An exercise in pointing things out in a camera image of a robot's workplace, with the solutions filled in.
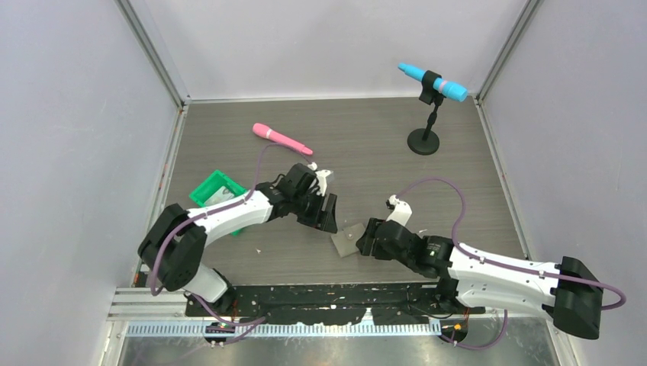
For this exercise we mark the aluminium front rail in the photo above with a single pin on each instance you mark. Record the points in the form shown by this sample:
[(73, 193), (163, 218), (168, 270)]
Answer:
[(148, 316)]

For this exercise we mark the grey card holder wallet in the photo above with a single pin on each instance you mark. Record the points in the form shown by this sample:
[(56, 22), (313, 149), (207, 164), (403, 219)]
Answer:
[(345, 239)]

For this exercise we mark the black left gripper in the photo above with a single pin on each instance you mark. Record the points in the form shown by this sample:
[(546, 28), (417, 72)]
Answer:
[(328, 222)]

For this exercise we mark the black microphone stand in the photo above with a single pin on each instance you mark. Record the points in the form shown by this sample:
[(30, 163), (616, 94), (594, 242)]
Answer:
[(424, 141)]

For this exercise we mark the pink toy microphone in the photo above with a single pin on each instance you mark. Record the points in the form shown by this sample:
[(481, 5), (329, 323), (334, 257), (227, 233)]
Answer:
[(266, 132)]

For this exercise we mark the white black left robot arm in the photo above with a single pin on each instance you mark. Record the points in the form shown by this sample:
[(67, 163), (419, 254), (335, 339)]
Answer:
[(174, 245)]

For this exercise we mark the green plastic bin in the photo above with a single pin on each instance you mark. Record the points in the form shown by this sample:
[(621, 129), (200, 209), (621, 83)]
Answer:
[(217, 188)]

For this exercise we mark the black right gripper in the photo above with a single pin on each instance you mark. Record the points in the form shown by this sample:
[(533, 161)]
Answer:
[(365, 242)]

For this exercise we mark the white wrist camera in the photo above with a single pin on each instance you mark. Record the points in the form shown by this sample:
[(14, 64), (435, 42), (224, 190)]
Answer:
[(323, 178), (400, 210)]

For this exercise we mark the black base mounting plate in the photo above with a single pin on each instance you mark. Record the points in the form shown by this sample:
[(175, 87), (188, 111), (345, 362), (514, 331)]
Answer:
[(395, 303)]

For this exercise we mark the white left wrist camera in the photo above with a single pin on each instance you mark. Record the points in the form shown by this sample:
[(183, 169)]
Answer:
[(323, 178)]

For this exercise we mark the silver card in bin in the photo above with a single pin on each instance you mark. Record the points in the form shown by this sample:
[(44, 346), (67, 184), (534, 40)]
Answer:
[(224, 194)]

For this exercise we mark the blue toy microphone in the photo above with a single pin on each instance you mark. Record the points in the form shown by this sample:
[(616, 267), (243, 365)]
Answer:
[(434, 85)]

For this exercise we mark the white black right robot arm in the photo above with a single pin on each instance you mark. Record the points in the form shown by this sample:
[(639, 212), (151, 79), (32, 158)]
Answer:
[(561, 292)]

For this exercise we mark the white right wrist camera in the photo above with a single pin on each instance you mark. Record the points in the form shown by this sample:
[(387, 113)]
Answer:
[(400, 210)]

